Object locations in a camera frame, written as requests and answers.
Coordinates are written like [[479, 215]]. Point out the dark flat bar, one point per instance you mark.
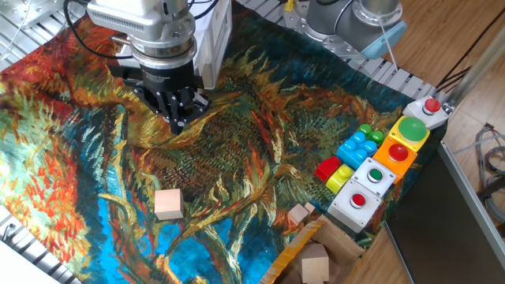
[[493, 188]]

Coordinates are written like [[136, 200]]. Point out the white green-button box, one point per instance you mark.
[[375, 175]]

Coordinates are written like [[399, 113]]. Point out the yellow green-dome button box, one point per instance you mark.
[[412, 129]]

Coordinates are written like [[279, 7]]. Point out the clear plastic tube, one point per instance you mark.
[[477, 144]]

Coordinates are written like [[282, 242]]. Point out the aluminium frame post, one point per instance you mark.
[[473, 73]]

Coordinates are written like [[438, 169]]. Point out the orange red-button box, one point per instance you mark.
[[398, 153]]

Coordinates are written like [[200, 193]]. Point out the black panel with aluminium frame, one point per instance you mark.
[[434, 236]]

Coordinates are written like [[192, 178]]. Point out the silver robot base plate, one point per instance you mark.
[[294, 21]]

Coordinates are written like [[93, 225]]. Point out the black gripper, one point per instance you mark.
[[167, 81]]

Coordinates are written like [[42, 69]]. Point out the tiny wooden block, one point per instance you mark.
[[310, 207]]

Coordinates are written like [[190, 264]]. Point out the green toy brick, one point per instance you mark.
[[376, 137]]

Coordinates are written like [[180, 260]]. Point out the silver metal bracket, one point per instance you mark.
[[35, 10]]

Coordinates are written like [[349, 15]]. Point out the yellow connector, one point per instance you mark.
[[289, 5]]

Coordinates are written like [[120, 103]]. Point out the white plastic drawer cabinet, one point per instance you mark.
[[215, 39]]

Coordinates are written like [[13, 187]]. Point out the yellow toy brick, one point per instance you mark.
[[339, 179]]

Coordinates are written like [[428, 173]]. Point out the grey red emergency-button box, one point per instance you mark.
[[432, 106]]

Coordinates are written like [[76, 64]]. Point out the large white red-button box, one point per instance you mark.
[[347, 215]]

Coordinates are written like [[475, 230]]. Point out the vented wrist sensor housing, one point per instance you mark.
[[130, 19]]

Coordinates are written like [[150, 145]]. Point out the blue toy brick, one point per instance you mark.
[[355, 152]]

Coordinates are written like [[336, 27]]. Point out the brown cardboard box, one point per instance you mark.
[[339, 240]]

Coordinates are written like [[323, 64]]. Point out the small wooden block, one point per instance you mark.
[[298, 215]]

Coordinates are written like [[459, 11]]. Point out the sunflower painting print cloth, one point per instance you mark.
[[256, 158]]

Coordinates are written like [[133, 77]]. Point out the red toy brick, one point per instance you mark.
[[327, 167]]

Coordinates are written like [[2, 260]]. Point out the small metal hook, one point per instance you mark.
[[8, 230]]

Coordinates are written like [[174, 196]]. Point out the large plain wooden cube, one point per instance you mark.
[[169, 205], [315, 264]]

